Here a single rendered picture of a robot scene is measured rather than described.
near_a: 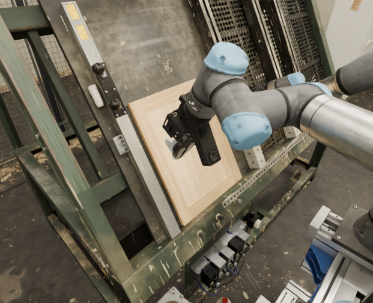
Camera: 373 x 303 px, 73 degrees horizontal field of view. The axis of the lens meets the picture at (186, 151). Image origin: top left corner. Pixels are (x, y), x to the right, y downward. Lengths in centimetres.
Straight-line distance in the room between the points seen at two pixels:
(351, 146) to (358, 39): 432
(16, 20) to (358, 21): 430
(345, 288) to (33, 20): 137
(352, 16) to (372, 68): 381
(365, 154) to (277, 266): 181
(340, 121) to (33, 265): 222
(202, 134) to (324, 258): 76
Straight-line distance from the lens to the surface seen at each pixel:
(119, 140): 100
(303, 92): 51
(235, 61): 48
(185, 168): 113
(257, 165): 142
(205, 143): 59
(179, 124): 62
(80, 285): 213
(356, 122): 43
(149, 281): 107
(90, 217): 92
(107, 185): 102
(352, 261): 116
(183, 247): 112
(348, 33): 475
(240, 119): 43
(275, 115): 47
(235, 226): 136
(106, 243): 96
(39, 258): 238
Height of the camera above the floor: 180
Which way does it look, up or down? 36 degrees down
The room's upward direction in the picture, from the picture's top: straight up
